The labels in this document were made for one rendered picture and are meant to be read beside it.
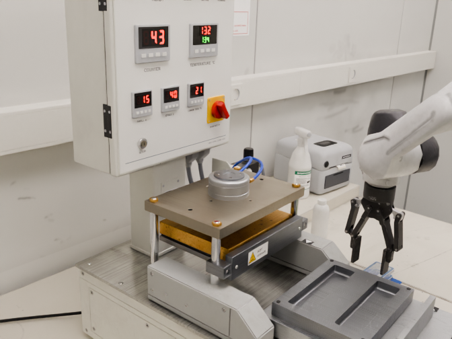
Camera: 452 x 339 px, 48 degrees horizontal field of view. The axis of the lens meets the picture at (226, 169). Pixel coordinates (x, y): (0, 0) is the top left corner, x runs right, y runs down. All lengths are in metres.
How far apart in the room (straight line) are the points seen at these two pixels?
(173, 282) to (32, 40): 0.68
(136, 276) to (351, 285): 0.42
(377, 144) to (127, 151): 0.51
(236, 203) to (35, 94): 0.61
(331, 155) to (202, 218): 1.05
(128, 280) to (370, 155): 0.56
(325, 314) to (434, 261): 0.83
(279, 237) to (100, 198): 0.67
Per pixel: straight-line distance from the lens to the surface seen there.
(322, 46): 2.22
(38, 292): 1.39
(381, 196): 1.26
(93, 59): 0.93
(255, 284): 1.03
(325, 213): 1.57
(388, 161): 1.09
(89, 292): 1.13
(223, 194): 0.94
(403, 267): 1.57
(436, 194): 3.41
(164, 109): 0.98
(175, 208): 0.90
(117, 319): 1.08
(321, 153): 1.83
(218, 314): 0.86
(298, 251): 1.07
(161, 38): 0.95
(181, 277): 0.91
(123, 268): 1.09
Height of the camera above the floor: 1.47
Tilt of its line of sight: 19 degrees down
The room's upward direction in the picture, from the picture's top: 2 degrees clockwise
